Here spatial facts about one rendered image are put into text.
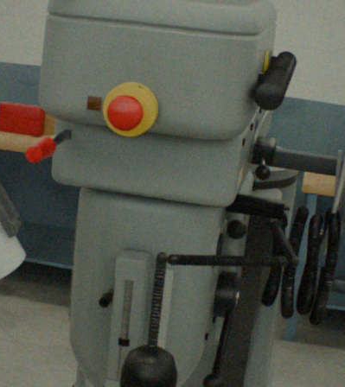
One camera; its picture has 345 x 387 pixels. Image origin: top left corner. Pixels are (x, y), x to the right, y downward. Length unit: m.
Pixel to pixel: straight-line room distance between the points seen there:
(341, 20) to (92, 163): 4.34
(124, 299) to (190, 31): 0.38
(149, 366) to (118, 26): 0.41
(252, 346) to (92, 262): 0.58
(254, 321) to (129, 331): 0.54
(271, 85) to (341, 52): 4.40
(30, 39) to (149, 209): 4.57
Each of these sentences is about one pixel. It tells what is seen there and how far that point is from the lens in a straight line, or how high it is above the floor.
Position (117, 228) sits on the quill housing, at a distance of 1.24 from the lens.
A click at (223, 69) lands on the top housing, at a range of 1.05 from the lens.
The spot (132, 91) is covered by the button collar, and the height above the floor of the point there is 1.78.
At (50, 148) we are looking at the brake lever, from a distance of 1.09.
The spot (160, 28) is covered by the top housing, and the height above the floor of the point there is 1.85.
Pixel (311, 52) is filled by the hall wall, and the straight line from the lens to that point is 5.47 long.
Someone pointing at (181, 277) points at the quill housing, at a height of 1.52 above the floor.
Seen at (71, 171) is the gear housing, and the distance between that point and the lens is 1.20.
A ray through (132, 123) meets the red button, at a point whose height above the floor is 1.75.
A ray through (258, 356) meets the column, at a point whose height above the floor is 1.21.
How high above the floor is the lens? 1.94
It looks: 14 degrees down
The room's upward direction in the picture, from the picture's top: 6 degrees clockwise
